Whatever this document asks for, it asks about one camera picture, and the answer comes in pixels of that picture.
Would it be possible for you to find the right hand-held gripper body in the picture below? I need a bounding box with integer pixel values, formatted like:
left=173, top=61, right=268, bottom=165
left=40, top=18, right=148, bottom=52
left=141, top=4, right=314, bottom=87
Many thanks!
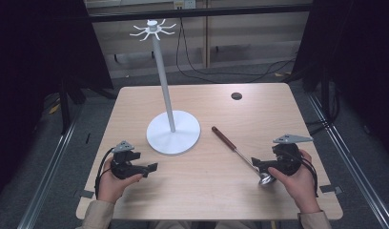
left=271, top=134, right=315, bottom=177

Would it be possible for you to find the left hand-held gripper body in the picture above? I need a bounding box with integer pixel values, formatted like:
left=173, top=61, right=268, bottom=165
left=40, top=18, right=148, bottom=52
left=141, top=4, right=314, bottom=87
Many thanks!
left=110, top=140, right=150, bottom=181

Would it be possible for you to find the metal ladle with wooden handle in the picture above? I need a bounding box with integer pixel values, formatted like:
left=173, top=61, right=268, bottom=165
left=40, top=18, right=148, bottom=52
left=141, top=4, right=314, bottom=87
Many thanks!
left=211, top=125, right=277, bottom=187

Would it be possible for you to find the white hook rack stand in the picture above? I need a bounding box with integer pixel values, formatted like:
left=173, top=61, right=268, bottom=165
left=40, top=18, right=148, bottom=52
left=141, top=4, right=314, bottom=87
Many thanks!
left=130, top=18, right=202, bottom=156

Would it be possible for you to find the person's left hand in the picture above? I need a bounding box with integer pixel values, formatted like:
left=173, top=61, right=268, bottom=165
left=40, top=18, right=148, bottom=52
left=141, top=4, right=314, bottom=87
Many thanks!
left=96, top=156, right=145, bottom=205

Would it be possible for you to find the person's right hand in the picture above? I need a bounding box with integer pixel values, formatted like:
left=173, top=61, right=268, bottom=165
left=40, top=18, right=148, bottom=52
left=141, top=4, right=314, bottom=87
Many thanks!
left=267, top=149, right=321, bottom=215

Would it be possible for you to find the grey tape piece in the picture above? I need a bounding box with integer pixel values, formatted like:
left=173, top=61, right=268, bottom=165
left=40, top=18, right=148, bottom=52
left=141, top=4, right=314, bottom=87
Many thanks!
left=77, top=189, right=95, bottom=199
left=318, top=183, right=344, bottom=195

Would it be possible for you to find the black metal stand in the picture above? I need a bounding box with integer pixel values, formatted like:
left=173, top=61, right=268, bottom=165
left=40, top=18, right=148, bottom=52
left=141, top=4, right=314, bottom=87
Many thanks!
left=58, top=75, right=72, bottom=136

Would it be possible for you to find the yellow floor tape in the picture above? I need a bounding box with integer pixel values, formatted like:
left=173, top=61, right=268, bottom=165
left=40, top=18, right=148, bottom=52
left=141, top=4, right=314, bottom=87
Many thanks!
left=48, top=102, right=62, bottom=115

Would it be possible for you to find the black curtain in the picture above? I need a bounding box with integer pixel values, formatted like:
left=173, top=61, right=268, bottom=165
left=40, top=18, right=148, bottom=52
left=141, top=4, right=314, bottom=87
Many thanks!
left=0, top=0, right=114, bottom=204
left=292, top=0, right=389, bottom=161

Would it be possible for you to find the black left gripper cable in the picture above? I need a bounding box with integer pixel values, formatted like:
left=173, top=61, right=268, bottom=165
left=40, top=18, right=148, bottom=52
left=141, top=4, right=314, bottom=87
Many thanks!
left=93, top=146, right=116, bottom=200

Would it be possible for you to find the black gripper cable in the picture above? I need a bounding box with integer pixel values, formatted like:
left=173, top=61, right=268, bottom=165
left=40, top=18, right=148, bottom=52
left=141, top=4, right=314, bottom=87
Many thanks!
left=93, top=146, right=116, bottom=200
left=292, top=152, right=320, bottom=198

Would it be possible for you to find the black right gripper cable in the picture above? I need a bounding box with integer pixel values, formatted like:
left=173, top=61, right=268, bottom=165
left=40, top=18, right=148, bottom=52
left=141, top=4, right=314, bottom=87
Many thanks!
left=292, top=152, right=320, bottom=198

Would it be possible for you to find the metal floor rail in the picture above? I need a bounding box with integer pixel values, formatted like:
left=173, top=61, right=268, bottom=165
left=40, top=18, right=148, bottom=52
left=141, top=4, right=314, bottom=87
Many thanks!
left=16, top=103, right=84, bottom=229
left=306, top=92, right=389, bottom=229

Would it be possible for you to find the black floor cable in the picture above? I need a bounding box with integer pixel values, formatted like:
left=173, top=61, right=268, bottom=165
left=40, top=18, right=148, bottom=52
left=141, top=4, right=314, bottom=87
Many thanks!
left=175, top=17, right=297, bottom=84

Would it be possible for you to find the white wall socket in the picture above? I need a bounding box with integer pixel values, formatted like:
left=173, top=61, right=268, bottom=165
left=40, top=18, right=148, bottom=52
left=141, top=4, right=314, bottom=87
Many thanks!
left=173, top=0, right=197, bottom=10

